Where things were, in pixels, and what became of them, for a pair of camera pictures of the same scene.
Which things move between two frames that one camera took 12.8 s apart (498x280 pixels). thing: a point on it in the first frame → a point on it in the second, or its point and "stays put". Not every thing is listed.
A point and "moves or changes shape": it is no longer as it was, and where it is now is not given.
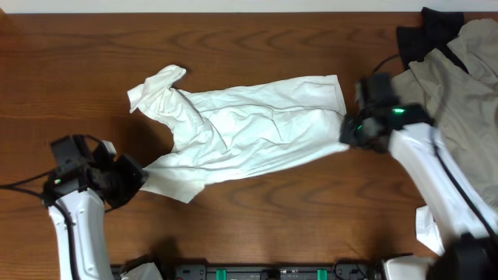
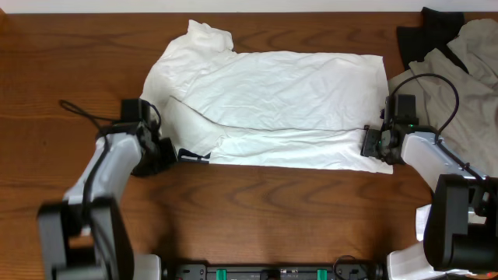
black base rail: x=253 y=272 stays put
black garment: x=438 y=29 stays put
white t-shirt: x=217 y=131 moves or changes shape
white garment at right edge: x=427 y=231 stays put
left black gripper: x=127 y=177 → x=166 y=152
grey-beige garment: x=463 y=104 stays put
